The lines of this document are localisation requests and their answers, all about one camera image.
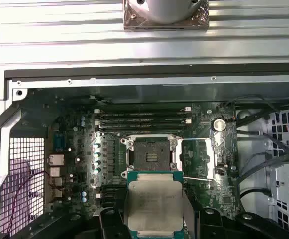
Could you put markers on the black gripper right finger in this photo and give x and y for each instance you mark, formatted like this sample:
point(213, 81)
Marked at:
point(209, 224)

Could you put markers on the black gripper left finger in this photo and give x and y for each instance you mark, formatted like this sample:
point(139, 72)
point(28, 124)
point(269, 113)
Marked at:
point(109, 224)

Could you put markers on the silver topped CPU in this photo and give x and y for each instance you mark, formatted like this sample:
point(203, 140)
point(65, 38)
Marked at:
point(154, 204)

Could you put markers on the RAM slot with white clips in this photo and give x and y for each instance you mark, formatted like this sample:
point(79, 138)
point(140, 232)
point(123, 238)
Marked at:
point(144, 109)
point(144, 122)
point(112, 196)

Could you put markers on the RAM slot with black clips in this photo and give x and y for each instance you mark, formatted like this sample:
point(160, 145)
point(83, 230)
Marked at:
point(144, 128)
point(112, 188)
point(144, 115)

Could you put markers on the CPU socket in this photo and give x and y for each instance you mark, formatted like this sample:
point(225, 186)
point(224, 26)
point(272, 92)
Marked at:
point(151, 154)

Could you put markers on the green motherboard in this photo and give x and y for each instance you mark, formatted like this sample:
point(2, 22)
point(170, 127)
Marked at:
point(199, 199)

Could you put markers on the perforated metal drive cage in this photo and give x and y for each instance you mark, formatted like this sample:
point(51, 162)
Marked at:
point(286, 184)

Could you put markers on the silver coin cell battery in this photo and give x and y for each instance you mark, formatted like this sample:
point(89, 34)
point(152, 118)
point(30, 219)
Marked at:
point(219, 124)

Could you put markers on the black and silver PC case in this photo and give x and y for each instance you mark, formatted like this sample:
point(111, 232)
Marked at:
point(159, 82)

